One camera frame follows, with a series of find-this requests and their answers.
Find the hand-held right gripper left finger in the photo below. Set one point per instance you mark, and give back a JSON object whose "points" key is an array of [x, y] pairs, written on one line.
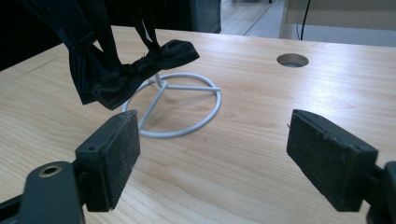
{"points": [[115, 161]]}

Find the black bow tie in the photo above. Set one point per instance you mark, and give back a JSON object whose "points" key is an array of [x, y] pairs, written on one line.
{"points": [[106, 84]]}

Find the white desk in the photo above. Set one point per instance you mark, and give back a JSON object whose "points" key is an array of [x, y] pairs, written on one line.
{"points": [[342, 15]]}

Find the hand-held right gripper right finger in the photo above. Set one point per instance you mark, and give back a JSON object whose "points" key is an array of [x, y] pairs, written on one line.
{"points": [[330, 161]]}

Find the dark cabinet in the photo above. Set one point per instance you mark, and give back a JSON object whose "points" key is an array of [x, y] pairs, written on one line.
{"points": [[202, 12]]}

